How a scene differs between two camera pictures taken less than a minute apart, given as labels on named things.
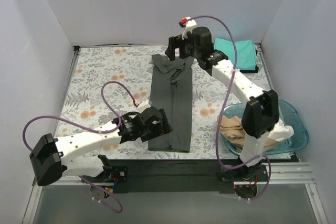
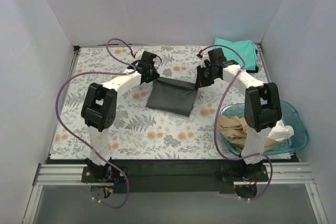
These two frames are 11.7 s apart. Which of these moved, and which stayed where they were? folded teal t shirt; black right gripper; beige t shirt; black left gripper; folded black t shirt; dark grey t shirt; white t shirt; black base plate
Moved: black left gripper; dark grey t shirt; black right gripper
Stayed: black base plate; folded teal t shirt; beige t shirt; white t shirt; folded black t shirt
